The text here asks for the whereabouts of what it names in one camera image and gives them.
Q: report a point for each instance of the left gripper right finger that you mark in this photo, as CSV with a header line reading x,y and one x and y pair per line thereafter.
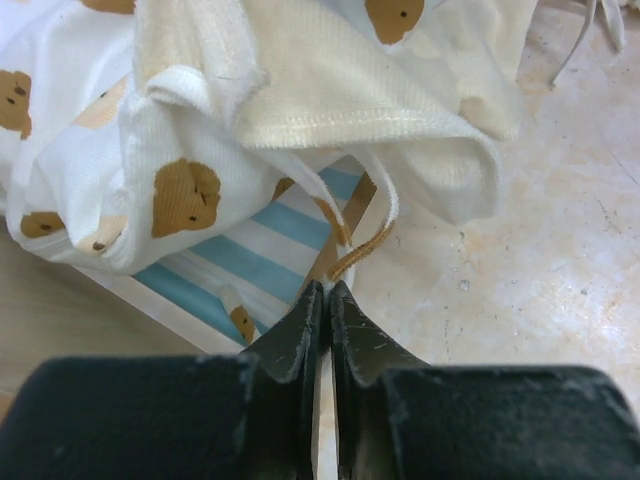
x,y
399,417

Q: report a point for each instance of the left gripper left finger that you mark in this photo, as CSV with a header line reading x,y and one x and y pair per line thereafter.
x,y
250,415

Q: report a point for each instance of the wooden pet bed frame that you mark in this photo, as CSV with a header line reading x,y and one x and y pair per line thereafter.
x,y
50,310

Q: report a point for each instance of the bear print white cushion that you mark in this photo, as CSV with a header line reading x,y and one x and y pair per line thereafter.
x,y
131,130

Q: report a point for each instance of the blue white striped mattress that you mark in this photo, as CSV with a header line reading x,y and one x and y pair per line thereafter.
x,y
267,258

